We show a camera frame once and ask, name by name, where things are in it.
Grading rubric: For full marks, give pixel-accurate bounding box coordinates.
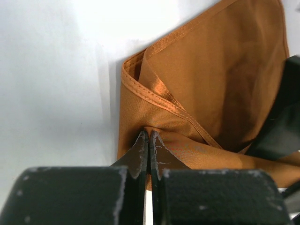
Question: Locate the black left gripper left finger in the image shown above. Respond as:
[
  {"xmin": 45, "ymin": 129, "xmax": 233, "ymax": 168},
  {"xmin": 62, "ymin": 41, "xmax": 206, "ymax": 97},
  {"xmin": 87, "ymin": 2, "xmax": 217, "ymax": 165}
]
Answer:
[{"xmin": 0, "ymin": 131, "xmax": 148, "ymax": 225}]

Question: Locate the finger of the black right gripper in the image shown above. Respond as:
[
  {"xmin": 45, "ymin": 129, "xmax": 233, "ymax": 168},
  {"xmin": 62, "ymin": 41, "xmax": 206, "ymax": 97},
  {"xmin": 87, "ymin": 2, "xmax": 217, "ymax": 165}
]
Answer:
[{"xmin": 248, "ymin": 55, "xmax": 300, "ymax": 161}]

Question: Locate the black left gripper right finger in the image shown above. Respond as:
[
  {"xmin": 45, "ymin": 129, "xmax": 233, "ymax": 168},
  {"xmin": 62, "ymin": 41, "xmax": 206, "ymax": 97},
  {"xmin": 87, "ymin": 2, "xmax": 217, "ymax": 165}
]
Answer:
[{"xmin": 150, "ymin": 131, "xmax": 293, "ymax": 225}]

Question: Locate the orange cloth napkin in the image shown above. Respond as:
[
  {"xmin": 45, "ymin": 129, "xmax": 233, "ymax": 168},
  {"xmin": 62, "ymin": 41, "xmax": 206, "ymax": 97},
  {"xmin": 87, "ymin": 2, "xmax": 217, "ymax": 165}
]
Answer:
[{"xmin": 118, "ymin": 0, "xmax": 300, "ymax": 188}]

